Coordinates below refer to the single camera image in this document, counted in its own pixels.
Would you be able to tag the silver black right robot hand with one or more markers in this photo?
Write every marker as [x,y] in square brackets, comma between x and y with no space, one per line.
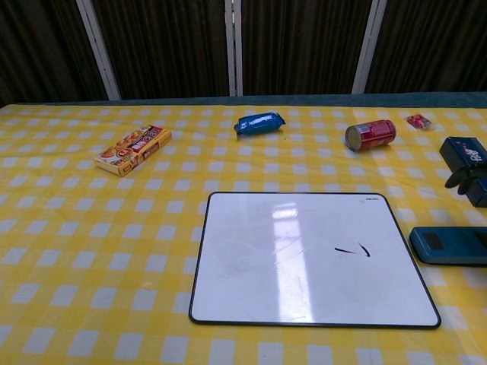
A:
[465,178]

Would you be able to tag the teal whiteboard eraser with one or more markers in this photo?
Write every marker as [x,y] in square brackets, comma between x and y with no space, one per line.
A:
[460,249]

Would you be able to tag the dark blue printed box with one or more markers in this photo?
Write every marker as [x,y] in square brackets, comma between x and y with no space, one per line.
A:
[458,150]

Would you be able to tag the small red candy wrapper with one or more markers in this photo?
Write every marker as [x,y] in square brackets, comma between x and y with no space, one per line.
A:
[418,121]

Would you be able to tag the red drink can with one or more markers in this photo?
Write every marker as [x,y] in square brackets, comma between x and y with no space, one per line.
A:
[374,134]

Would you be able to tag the blue snack packet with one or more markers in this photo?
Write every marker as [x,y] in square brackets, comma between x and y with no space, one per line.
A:
[258,123]

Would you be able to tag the teal table cover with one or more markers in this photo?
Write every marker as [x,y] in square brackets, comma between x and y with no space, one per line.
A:
[190,100]

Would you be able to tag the orange snack box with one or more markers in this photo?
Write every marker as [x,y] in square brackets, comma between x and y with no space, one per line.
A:
[131,150]

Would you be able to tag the yellow white checkered tablecloth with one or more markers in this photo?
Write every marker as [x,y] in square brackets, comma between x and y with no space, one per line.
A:
[95,247]

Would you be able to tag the white partition post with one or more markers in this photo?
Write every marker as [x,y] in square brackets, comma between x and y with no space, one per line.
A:
[233,45]
[99,49]
[368,45]

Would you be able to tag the white dry-erase board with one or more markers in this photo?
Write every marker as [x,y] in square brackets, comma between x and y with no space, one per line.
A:
[266,266]

